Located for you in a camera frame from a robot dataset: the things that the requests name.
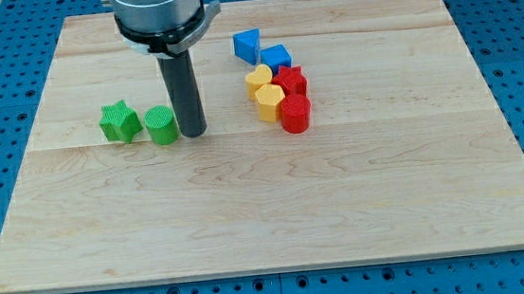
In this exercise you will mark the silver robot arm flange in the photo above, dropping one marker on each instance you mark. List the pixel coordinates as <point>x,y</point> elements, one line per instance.
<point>163,28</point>

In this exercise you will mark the red cylinder block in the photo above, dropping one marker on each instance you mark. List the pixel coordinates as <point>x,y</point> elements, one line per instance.
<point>295,113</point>

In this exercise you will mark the yellow hexagon block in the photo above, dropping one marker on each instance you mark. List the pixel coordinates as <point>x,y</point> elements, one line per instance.
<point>268,100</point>

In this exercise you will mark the yellow heart block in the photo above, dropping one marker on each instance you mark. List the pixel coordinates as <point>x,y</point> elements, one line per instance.
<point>260,76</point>

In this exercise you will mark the red star block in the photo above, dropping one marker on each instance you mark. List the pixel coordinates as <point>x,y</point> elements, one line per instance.
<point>291,80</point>

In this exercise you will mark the blue pentagon block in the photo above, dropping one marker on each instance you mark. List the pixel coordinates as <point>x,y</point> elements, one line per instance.
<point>276,56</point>

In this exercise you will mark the green cylinder block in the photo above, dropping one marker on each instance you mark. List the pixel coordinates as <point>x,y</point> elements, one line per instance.
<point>161,125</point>

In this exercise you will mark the blue triangle block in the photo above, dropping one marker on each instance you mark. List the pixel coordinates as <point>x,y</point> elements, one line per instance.
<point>247,44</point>

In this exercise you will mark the grey cylindrical pointer rod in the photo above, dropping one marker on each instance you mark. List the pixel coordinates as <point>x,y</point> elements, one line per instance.
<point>184,94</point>

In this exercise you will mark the green star block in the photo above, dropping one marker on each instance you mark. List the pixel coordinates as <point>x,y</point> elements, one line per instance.
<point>119,122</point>

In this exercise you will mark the light wooden board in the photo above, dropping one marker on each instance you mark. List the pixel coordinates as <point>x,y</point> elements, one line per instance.
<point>407,156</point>

